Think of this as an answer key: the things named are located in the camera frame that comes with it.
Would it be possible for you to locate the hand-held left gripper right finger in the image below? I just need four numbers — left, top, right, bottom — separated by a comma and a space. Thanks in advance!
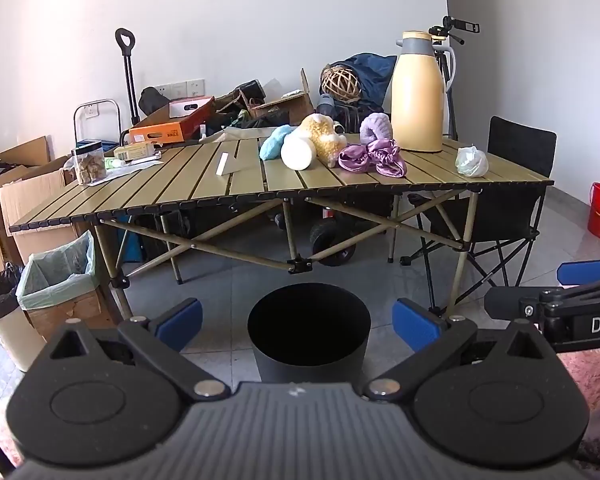
362, 297, 556, 403

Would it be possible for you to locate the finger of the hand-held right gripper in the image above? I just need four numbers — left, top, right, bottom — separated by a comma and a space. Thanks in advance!
540, 257, 600, 306
483, 286, 548, 321

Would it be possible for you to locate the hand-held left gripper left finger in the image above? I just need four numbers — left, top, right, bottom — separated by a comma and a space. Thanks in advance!
45, 297, 231, 401

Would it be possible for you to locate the black round trash bin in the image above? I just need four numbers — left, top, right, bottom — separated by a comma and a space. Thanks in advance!
247, 283, 372, 385

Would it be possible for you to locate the purple satin scrunchie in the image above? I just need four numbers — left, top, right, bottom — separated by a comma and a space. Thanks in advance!
338, 139, 410, 179

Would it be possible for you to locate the light blue plush toy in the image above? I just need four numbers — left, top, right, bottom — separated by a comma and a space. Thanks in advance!
259, 125, 297, 162

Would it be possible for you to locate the white foam cylinder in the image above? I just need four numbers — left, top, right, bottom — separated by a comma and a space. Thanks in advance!
280, 135, 317, 171

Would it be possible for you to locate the yellow and white plush toy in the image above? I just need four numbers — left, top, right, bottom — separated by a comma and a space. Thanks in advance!
295, 114, 347, 167

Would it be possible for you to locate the white trash bin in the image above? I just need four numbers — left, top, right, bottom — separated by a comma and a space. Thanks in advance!
0, 305, 48, 373

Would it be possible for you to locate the blue flat box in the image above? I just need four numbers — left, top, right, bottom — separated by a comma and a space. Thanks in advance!
116, 212, 146, 264

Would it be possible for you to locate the black wagon wheel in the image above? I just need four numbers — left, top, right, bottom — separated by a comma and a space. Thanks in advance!
310, 219, 357, 267

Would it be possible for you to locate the black folding camping chair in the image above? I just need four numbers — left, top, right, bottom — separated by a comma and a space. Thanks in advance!
400, 116, 557, 311

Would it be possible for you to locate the olive folding slatted table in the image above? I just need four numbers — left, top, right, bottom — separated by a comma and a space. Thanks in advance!
8, 132, 555, 323

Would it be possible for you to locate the printed paper sheet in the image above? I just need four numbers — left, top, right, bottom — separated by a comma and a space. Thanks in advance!
86, 161, 163, 186

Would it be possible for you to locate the yellow carton box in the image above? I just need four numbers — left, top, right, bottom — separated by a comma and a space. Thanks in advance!
113, 141, 156, 162

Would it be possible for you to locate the clear snack jar black lid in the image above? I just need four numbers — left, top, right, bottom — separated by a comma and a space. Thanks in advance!
71, 142, 107, 186

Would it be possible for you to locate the black bin liner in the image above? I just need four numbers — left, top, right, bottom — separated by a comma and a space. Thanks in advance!
0, 262, 26, 322

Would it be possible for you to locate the orange cardboard tray box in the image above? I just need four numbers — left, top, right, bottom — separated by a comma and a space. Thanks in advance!
129, 96, 216, 145

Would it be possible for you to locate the large open cardboard box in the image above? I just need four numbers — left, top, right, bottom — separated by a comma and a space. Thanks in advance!
0, 156, 97, 281

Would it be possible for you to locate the black cloth bundle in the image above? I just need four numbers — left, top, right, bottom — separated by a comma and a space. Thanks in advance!
207, 112, 291, 131

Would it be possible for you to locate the yellow thermos jug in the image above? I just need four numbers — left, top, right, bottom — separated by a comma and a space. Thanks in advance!
391, 31, 458, 153

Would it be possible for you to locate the black soft bag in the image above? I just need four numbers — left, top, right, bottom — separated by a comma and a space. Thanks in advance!
139, 86, 171, 116

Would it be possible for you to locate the brown cardboard box with flap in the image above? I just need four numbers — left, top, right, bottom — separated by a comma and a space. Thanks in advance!
240, 67, 316, 126

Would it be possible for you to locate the woven rattan ball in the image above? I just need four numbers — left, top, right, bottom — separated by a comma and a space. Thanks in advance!
321, 63, 363, 101

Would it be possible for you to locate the dark blue fabric bag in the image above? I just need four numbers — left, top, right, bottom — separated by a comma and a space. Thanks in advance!
330, 52, 398, 113

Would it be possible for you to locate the silver folding cart handle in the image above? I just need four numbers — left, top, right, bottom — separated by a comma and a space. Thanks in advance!
74, 99, 121, 143

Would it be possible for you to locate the black tripod with camera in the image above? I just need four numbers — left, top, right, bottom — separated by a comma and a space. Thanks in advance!
428, 16, 481, 141

